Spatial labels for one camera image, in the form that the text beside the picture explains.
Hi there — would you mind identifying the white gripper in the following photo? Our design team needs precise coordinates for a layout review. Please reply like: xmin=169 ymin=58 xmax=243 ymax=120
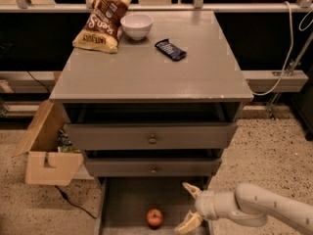
xmin=174 ymin=182 xmax=236 ymax=235

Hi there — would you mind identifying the red apple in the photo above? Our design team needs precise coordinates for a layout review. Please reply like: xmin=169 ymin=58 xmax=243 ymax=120
xmin=146 ymin=209 xmax=163 ymax=227

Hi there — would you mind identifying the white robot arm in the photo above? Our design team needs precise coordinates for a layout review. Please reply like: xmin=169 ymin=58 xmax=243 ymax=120
xmin=175 ymin=182 xmax=313 ymax=235

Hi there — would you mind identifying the grey middle drawer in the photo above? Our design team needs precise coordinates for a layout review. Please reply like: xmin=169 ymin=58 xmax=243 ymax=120
xmin=85 ymin=158 xmax=221 ymax=177

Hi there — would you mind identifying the brass middle drawer knob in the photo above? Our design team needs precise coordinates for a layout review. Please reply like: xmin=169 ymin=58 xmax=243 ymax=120
xmin=151 ymin=166 xmax=157 ymax=174

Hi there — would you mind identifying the brass drawer knob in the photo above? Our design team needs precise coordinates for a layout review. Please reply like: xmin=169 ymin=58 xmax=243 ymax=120
xmin=151 ymin=166 xmax=157 ymax=174
xmin=149 ymin=135 xmax=157 ymax=144

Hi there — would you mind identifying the grey open bottom drawer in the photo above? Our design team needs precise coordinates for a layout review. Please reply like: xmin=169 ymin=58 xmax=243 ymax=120
xmin=94 ymin=176 xmax=209 ymax=235

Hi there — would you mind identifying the brass top drawer knob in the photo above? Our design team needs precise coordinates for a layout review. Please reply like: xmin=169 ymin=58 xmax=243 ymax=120
xmin=149 ymin=135 xmax=157 ymax=144

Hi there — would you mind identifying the grey top drawer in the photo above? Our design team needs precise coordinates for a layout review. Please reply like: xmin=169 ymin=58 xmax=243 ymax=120
xmin=65 ymin=123 xmax=238 ymax=150

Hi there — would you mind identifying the grey wooden drawer cabinet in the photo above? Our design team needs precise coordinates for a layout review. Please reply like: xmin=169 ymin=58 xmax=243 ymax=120
xmin=49 ymin=10 xmax=254 ymax=235

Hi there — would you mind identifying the dark blue candy bar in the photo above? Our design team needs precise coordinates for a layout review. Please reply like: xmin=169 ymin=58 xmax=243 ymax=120
xmin=155 ymin=39 xmax=187 ymax=62

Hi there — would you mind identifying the open cardboard box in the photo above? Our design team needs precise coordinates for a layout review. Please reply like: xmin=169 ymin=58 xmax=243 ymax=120
xmin=13 ymin=100 xmax=88 ymax=186

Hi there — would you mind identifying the white ceramic bowl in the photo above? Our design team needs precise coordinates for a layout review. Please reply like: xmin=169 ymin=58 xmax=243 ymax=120
xmin=120 ymin=14 xmax=154 ymax=40

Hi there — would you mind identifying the brown yellow chip bag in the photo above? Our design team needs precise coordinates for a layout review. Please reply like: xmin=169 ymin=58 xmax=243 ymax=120
xmin=72 ymin=0 xmax=132 ymax=54

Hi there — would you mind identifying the metal railing shelf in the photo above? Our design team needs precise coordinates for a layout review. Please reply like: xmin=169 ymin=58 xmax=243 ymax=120
xmin=0 ymin=0 xmax=313 ymax=13

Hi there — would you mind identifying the black floor cable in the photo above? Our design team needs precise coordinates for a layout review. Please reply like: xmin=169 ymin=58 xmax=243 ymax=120
xmin=54 ymin=184 xmax=98 ymax=220

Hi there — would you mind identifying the white hanging cable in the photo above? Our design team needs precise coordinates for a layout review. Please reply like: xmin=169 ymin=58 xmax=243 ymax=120
xmin=251 ymin=1 xmax=313 ymax=97

